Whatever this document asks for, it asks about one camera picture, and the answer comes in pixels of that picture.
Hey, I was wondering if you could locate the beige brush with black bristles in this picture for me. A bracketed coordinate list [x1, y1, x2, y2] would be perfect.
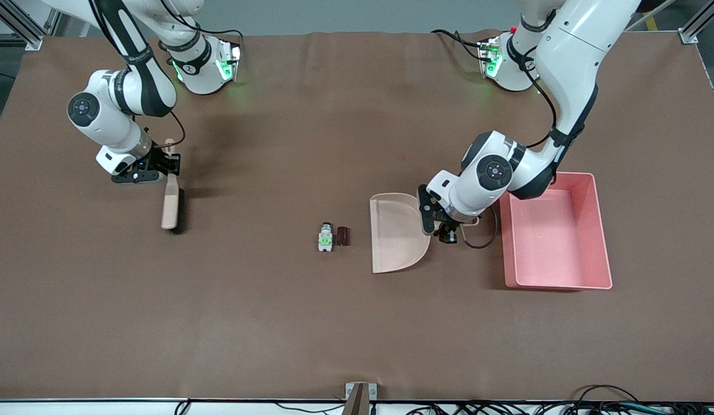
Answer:
[160, 138, 186, 233]

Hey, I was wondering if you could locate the beige plastic dustpan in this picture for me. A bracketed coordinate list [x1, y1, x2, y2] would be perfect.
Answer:
[369, 192, 480, 274]

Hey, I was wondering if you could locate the pink plastic bin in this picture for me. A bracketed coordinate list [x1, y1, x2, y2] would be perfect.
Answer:
[498, 172, 614, 291]

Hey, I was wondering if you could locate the brown table mat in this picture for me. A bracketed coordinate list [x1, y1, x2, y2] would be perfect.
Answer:
[0, 30, 714, 402]

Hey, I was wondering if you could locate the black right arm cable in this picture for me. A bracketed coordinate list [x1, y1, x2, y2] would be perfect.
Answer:
[142, 108, 187, 152]

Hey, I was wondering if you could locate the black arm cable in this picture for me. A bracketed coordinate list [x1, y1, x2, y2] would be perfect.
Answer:
[460, 45, 566, 250]
[142, 108, 187, 152]

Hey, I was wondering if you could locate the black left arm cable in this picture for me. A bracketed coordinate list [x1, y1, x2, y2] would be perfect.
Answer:
[460, 45, 566, 250]

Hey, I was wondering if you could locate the black base cable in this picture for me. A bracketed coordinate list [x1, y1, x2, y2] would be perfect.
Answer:
[193, 23, 246, 46]
[430, 28, 487, 62]

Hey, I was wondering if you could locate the aluminium frame profile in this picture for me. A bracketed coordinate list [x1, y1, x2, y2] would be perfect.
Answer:
[0, 0, 49, 51]
[678, 0, 714, 45]

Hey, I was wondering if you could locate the metal table edge bracket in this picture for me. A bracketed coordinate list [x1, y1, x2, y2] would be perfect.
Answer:
[344, 382, 379, 415]

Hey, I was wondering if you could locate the thin black cable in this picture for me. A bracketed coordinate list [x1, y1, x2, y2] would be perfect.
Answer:
[172, 398, 347, 415]

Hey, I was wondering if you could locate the black cable bundle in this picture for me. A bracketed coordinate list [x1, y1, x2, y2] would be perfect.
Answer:
[403, 384, 714, 415]

